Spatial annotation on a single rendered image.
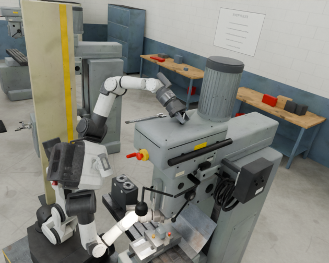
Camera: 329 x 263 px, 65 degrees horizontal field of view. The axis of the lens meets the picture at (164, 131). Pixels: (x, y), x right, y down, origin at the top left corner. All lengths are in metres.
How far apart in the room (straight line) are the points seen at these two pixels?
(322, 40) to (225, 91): 4.16
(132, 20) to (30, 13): 6.04
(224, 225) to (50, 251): 1.39
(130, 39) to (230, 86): 7.29
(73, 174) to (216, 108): 0.84
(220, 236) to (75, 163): 1.16
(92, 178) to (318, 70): 4.67
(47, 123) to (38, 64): 0.62
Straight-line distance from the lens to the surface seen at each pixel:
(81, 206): 1.50
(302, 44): 5.59
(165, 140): 1.18
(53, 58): 2.78
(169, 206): 1.54
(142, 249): 1.89
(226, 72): 1.36
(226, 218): 1.92
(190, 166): 1.40
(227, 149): 1.62
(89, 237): 1.60
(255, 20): 6.11
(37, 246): 2.50
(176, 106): 1.34
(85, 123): 1.51
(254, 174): 1.42
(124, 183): 2.14
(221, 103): 1.42
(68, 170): 1.45
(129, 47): 8.59
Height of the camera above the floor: 2.48
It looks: 28 degrees down
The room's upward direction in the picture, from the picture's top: 8 degrees clockwise
